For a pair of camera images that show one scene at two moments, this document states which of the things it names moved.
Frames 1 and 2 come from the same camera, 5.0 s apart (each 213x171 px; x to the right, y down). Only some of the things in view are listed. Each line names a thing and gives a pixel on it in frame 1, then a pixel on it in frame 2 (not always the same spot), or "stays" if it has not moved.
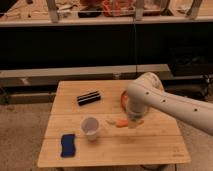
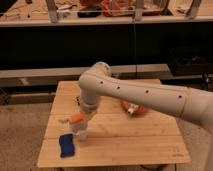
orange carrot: [123, 123] → [76, 118]
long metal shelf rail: [50, 76] stays
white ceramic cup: [90, 125] → [80, 130]
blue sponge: [68, 146] stays
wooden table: [89, 125] stays
